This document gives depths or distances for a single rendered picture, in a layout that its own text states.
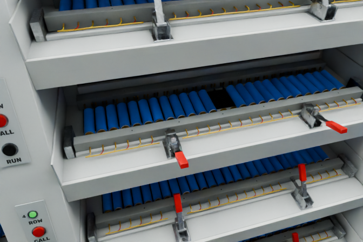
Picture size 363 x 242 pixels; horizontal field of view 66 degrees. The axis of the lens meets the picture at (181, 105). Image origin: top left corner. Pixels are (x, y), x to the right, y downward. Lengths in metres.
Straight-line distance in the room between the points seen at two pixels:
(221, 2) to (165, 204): 0.39
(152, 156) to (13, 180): 0.20
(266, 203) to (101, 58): 0.45
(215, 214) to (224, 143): 0.18
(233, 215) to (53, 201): 0.35
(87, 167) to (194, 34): 0.26
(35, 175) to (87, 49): 0.20
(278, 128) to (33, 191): 0.42
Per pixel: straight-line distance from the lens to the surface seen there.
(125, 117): 0.52
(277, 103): 0.56
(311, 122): 0.56
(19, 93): 0.42
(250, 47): 0.45
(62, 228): 0.52
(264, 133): 0.53
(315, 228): 0.85
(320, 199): 0.71
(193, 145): 0.49
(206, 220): 0.62
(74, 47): 0.41
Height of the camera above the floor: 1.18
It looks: 22 degrees down
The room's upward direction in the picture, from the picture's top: 5 degrees counter-clockwise
